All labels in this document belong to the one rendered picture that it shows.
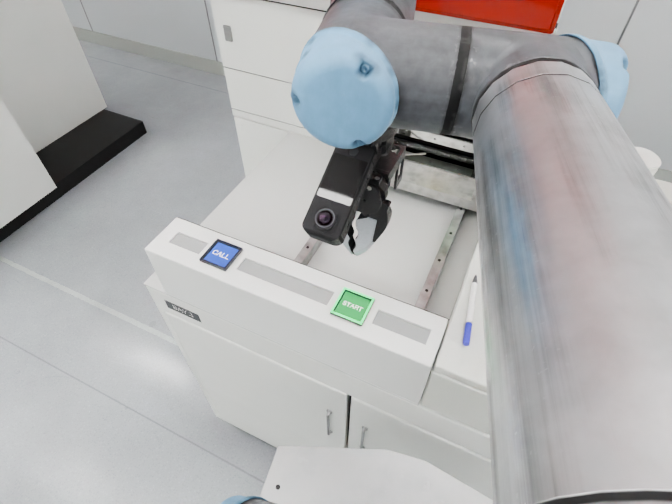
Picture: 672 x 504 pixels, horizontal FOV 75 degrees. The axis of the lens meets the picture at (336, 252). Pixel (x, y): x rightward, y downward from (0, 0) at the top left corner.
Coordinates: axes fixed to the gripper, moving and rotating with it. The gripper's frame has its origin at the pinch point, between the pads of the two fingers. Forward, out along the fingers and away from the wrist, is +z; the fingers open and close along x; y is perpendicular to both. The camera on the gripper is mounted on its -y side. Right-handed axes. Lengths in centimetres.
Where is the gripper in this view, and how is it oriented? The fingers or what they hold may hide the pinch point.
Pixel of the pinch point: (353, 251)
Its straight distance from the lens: 60.9
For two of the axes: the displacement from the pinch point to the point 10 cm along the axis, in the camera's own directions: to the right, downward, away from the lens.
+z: 0.0, 6.6, 7.5
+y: 4.3, -6.8, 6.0
